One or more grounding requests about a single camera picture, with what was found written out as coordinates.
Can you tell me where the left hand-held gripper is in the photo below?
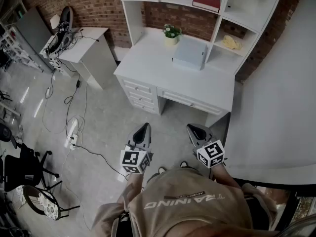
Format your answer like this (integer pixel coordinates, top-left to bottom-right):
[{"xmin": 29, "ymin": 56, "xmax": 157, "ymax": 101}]
[{"xmin": 120, "ymin": 122, "xmax": 154, "ymax": 175}]

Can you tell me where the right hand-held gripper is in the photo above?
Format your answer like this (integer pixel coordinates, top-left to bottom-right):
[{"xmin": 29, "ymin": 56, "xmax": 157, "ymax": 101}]
[{"xmin": 187, "ymin": 124, "xmax": 228, "ymax": 169}]

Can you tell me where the person's left forearm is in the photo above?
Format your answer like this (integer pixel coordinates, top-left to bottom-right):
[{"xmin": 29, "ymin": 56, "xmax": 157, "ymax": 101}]
[{"xmin": 126, "ymin": 172, "xmax": 144, "ymax": 191}]

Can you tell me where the person's right forearm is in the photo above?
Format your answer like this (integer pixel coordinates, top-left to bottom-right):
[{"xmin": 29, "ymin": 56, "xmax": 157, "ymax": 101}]
[{"xmin": 211, "ymin": 163, "xmax": 241, "ymax": 190}]

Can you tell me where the white drawer with knob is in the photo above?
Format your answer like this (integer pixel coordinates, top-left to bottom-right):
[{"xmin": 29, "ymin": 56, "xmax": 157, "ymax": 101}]
[
  {"xmin": 127, "ymin": 91, "xmax": 155, "ymax": 105},
  {"xmin": 132, "ymin": 100, "xmax": 157, "ymax": 113},
  {"xmin": 122, "ymin": 79, "xmax": 153, "ymax": 95}
]

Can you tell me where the white wide desk drawer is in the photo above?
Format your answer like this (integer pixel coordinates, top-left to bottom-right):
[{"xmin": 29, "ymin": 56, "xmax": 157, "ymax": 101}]
[{"xmin": 158, "ymin": 87, "xmax": 224, "ymax": 115}]

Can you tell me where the white square power strip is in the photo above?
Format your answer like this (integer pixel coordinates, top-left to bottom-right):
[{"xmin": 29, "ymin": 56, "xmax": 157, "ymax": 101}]
[{"xmin": 70, "ymin": 132, "xmax": 79, "ymax": 150}]

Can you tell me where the person's beige printed t-shirt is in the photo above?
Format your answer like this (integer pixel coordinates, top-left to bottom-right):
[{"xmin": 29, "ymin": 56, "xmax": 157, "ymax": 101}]
[{"xmin": 92, "ymin": 168, "xmax": 278, "ymax": 237}]

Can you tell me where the pale grey flat box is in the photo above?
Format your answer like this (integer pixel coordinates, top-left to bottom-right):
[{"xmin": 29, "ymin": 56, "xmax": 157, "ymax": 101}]
[{"xmin": 171, "ymin": 37, "xmax": 208, "ymax": 71}]

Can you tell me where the yellow crumpled cloth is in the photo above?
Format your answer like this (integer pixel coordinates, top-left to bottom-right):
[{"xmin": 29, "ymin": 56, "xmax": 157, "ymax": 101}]
[{"xmin": 223, "ymin": 35, "xmax": 244, "ymax": 51}]

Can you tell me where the white flower potted plant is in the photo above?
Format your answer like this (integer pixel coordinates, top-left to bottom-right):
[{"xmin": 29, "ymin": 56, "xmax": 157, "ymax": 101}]
[{"xmin": 162, "ymin": 24, "xmax": 183, "ymax": 46}]

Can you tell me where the white side table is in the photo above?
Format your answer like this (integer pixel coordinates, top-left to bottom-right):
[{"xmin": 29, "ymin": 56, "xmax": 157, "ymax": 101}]
[{"xmin": 39, "ymin": 27, "xmax": 118, "ymax": 90}]

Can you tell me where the round patterned stool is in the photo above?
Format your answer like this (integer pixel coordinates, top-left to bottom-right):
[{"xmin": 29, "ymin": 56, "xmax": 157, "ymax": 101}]
[{"xmin": 22, "ymin": 185, "xmax": 81, "ymax": 221}]

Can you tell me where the black office chair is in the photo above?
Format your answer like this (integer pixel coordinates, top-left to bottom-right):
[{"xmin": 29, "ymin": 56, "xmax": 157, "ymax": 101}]
[{"xmin": 3, "ymin": 142, "xmax": 62, "ymax": 192}]

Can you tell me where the grey black device bundle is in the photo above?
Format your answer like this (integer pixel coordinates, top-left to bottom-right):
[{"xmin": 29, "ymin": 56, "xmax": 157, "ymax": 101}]
[{"xmin": 45, "ymin": 5, "xmax": 83, "ymax": 70}]

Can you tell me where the red hardcover book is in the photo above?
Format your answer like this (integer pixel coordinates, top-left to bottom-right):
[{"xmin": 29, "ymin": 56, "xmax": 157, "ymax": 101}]
[{"xmin": 192, "ymin": 0, "xmax": 222, "ymax": 13}]

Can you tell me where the black round device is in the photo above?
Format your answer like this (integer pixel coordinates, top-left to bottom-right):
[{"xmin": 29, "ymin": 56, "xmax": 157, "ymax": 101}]
[{"xmin": 0, "ymin": 123, "xmax": 13, "ymax": 142}]

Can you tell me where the white hutch shelf unit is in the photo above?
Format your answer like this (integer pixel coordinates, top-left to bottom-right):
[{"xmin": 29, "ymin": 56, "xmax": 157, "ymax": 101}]
[{"xmin": 117, "ymin": 0, "xmax": 286, "ymax": 75}]

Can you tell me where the white small carton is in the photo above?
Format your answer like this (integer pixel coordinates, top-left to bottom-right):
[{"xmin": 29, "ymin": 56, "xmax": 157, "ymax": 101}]
[{"xmin": 50, "ymin": 15, "xmax": 62, "ymax": 29}]

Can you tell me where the white metal rack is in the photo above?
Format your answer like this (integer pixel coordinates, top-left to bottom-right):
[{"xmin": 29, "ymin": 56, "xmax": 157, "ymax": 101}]
[{"xmin": 0, "ymin": 21, "xmax": 47, "ymax": 73}]

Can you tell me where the black long floor cable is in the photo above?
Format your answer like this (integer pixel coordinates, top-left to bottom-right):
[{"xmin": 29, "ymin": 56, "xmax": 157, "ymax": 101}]
[{"xmin": 73, "ymin": 143, "xmax": 129, "ymax": 181}]

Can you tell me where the black adapter cable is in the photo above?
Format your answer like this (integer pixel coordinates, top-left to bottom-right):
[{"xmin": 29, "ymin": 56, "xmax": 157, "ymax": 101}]
[{"xmin": 64, "ymin": 86, "xmax": 81, "ymax": 139}]

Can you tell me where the black shoulder strap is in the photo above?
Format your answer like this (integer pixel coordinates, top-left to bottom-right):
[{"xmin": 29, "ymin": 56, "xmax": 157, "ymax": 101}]
[
  {"xmin": 244, "ymin": 196, "xmax": 271, "ymax": 231},
  {"xmin": 116, "ymin": 211, "xmax": 135, "ymax": 237}
]

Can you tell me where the white looped cable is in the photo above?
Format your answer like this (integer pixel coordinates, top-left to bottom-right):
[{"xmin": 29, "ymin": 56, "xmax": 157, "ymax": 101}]
[{"xmin": 41, "ymin": 97, "xmax": 86, "ymax": 135}]

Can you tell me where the black plug cable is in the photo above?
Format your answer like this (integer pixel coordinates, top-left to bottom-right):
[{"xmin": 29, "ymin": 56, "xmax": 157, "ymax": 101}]
[{"xmin": 71, "ymin": 30, "xmax": 99, "ymax": 43}]

